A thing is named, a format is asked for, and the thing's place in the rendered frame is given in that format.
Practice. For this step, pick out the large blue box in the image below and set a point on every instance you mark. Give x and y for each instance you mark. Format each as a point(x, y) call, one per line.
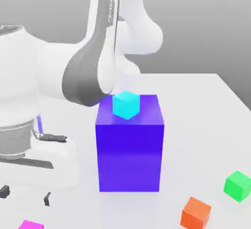
point(129, 154)

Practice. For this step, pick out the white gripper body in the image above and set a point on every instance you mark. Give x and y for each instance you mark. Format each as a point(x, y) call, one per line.
point(58, 174)

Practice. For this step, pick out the small green cube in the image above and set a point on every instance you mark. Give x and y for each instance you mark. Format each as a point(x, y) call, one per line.
point(237, 187)

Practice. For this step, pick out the small cyan cube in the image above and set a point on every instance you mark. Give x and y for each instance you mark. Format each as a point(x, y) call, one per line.
point(126, 105)

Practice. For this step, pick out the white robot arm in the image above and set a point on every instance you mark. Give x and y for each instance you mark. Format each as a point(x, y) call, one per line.
point(39, 72)

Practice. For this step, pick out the small orange cube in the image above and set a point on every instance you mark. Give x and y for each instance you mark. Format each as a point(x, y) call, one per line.
point(195, 214)

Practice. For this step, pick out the small magenta cube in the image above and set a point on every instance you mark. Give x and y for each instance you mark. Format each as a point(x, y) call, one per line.
point(31, 225)

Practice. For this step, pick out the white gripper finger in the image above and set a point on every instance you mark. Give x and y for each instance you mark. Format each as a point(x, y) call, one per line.
point(47, 199)
point(4, 191)

